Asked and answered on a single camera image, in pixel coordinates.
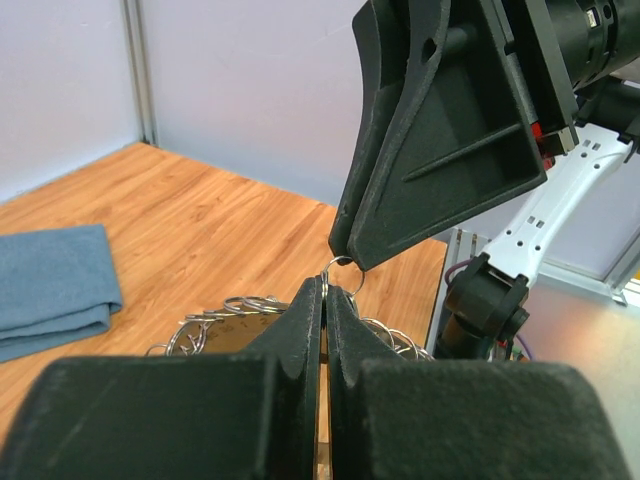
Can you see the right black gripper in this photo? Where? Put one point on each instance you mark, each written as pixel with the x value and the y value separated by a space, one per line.
pixel 459 98

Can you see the metal disc with keyrings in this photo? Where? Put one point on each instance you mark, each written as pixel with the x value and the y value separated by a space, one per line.
pixel 242 319

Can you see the folded blue cloth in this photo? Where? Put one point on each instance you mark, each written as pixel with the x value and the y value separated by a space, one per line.
pixel 57 286

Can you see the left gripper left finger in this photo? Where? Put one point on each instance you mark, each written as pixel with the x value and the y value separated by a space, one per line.
pixel 245 415

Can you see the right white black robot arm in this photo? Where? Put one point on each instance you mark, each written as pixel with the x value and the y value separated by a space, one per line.
pixel 486 294

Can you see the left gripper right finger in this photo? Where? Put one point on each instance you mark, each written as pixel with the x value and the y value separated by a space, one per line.
pixel 393 418

